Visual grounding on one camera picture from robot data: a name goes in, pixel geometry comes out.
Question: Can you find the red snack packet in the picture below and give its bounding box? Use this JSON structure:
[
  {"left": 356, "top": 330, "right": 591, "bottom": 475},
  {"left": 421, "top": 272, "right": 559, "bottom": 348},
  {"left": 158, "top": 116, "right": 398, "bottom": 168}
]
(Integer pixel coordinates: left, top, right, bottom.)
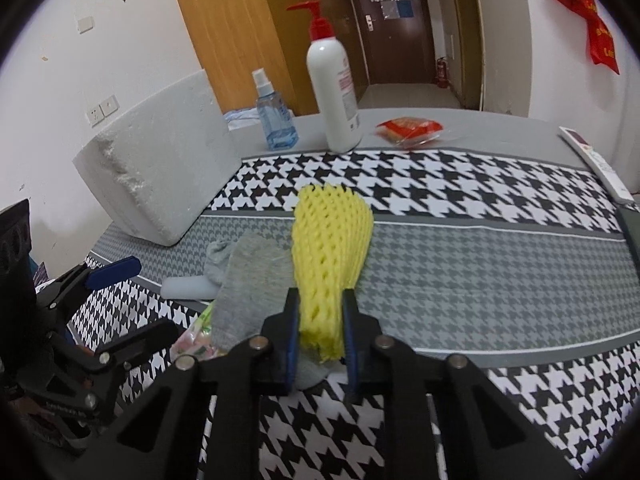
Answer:
[{"left": 375, "top": 116, "right": 445, "bottom": 150}]

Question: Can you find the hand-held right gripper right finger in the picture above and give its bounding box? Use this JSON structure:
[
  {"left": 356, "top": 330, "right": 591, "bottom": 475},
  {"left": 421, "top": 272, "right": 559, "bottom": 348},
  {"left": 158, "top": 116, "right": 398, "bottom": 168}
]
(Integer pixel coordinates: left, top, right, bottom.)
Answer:
[{"left": 341, "top": 287, "right": 581, "bottom": 480}]

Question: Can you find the wooden side doorway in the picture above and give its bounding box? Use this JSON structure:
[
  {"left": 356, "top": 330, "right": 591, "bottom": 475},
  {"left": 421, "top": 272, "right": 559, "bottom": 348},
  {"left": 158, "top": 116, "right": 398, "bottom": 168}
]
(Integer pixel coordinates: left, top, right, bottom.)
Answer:
[{"left": 440, "top": 0, "right": 486, "bottom": 111}]

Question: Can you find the grey sock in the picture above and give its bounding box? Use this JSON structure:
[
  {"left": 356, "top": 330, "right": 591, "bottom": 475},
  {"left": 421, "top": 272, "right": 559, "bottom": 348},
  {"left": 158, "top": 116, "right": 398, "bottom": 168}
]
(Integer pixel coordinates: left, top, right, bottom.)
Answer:
[{"left": 205, "top": 234, "right": 346, "bottom": 391}]

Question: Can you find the floral plastic bag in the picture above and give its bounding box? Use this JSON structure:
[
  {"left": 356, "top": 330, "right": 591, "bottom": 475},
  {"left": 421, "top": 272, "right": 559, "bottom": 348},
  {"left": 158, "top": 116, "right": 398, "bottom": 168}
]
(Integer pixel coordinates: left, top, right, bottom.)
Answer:
[{"left": 171, "top": 302, "right": 221, "bottom": 361}]

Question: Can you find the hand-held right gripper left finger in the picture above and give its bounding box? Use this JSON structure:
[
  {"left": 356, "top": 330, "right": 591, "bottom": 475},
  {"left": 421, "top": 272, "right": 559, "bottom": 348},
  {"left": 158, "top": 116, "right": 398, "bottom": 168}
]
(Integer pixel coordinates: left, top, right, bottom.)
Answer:
[{"left": 65, "top": 287, "right": 302, "bottom": 480}]

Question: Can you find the white remote control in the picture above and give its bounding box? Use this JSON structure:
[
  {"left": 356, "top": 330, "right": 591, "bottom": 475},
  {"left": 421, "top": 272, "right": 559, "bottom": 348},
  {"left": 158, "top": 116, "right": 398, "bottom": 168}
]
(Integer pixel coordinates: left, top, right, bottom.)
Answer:
[{"left": 558, "top": 126, "right": 635, "bottom": 205}]

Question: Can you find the yellow foam fruit net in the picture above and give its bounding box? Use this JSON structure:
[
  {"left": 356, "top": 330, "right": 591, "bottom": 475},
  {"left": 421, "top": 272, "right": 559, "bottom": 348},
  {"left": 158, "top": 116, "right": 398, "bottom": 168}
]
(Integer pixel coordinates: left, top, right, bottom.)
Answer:
[{"left": 291, "top": 185, "right": 375, "bottom": 365}]

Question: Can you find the houndstooth tablecloth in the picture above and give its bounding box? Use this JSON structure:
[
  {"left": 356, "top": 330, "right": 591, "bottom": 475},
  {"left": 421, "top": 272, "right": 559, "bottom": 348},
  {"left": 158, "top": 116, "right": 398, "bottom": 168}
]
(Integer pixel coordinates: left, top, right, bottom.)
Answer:
[{"left": 65, "top": 147, "right": 640, "bottom": 476}]

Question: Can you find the brown door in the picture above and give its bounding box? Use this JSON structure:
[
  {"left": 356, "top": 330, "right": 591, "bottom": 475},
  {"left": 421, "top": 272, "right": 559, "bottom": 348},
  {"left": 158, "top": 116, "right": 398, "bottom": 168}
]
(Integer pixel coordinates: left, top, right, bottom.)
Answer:
[{"left": 345, "top": 0, "right": 435, "bottom": 86}]

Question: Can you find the blue spray bottle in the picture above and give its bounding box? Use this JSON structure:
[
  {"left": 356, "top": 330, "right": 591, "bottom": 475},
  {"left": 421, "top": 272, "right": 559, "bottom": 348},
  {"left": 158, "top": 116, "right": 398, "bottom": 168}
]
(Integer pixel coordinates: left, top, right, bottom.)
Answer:
[{"left": 251, "top": 68, "right": 299, "bottom": 151}]

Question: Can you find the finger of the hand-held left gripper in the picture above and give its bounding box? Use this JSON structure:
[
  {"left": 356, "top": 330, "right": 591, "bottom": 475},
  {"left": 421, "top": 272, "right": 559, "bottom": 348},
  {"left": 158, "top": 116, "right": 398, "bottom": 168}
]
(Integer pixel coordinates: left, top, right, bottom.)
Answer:
[
  {"left": 95, "top": 320, "right": 179, "bottom": 368},
  {"left": 35, "top": 256, "right": 142, "bottom": 311}
]

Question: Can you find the white lotion pump bottle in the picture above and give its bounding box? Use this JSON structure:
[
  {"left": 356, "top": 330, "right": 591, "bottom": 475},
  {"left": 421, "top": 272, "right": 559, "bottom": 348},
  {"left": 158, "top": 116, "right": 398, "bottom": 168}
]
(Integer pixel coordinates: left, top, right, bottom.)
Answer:
[{"left": 286, "top": 0, "right": 363, "bottom": 153}]

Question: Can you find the wooden wardrobe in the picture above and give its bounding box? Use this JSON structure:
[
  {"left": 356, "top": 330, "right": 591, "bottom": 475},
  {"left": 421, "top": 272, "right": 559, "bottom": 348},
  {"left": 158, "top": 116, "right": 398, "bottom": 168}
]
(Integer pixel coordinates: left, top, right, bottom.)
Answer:
[{"left": 165, "top": 0, "right": 371, "bottom": 116}]

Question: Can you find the white foam box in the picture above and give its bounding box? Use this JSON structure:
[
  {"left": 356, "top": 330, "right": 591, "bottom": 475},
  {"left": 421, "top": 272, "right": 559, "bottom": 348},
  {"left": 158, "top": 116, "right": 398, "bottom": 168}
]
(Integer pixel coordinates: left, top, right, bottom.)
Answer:
[{"left": 72, "top": 70, "right": 243, "bottom": 247}]

